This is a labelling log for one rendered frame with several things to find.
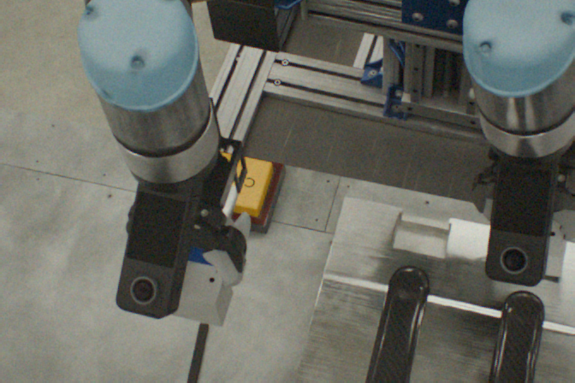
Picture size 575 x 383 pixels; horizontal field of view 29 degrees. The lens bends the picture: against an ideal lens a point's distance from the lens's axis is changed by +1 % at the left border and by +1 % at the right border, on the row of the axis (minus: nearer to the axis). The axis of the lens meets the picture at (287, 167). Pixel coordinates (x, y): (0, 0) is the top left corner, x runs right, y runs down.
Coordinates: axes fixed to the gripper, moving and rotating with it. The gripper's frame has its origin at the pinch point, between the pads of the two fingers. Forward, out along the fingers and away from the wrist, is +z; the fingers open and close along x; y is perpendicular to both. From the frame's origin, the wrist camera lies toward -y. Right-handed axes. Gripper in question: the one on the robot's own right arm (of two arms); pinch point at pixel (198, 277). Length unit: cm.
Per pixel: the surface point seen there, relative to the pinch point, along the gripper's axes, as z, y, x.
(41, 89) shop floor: 95, 71, 71
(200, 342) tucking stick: 14.7, -1.1, 1.6
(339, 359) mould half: 6.7, -2.2, -13.6
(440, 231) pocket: 8.3, 13.8, -19.9
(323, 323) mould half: 6.5, 0.8, -11.3
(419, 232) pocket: 8.8, 13.5, -17.9
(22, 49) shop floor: 95, 80, 79
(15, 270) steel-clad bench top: 15.1, 2.2, 23.7
